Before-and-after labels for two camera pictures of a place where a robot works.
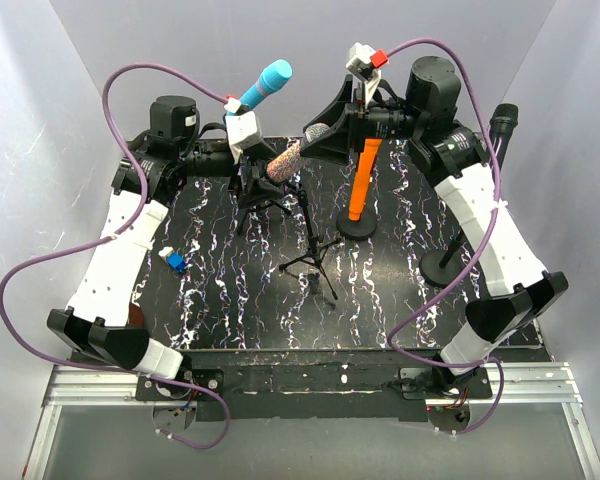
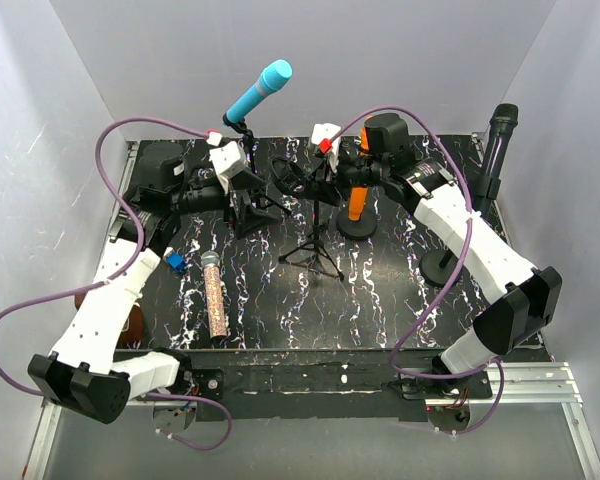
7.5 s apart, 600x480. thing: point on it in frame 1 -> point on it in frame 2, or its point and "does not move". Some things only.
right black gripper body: x=354 y=132 -> x=339 y=180
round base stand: x=438 y=267 does not move
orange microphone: x=366 y=167 does not move
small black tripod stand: x=314 y=245 -> x=294 y=179
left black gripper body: x=243 y=188 -> x=239 y=217
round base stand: x=364 y=228 does not move
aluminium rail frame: x=529 y=383 does not move
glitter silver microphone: x=289 y=157 -> x=215 y=301
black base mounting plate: x=312 y=385 does not move
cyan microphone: x=275 y=76 does not move
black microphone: x=503 y=122 does not move
